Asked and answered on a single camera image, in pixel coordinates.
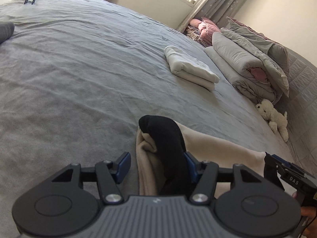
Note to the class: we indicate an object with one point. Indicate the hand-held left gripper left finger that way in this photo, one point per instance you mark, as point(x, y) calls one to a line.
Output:
point(123, 166)

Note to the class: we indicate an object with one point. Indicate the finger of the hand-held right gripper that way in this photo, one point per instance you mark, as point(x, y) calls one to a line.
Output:
point(279, 160)

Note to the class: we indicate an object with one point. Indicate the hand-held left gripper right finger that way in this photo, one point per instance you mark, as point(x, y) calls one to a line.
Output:
point(193, 168)

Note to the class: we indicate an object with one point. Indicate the black and cream sweater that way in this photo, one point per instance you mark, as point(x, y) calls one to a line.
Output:
point(163, 138)

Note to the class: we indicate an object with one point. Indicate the person's right hand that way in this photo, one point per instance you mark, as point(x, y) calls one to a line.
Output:
point(308, 212)

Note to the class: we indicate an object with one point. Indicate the white plush dog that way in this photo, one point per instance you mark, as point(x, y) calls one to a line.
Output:
point(272, 115)

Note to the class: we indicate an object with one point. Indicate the grey quilted headboard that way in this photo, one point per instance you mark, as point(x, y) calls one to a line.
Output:
point(302, 104)

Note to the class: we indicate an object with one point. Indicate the grey bed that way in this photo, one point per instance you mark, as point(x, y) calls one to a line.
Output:
point(86, 79)

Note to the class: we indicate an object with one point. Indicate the folded white cloth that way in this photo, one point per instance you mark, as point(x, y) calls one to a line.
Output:
point(188, 67)

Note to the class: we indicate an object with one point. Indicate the folded grey duvet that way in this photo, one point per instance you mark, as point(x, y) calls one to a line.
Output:
point(235, 62)

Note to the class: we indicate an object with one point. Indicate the grey patterned curtain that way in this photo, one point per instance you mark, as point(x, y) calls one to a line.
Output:
point(218, 0)

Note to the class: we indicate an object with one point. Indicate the dark grey cloth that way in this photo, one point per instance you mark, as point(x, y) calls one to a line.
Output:
point(6, 31)

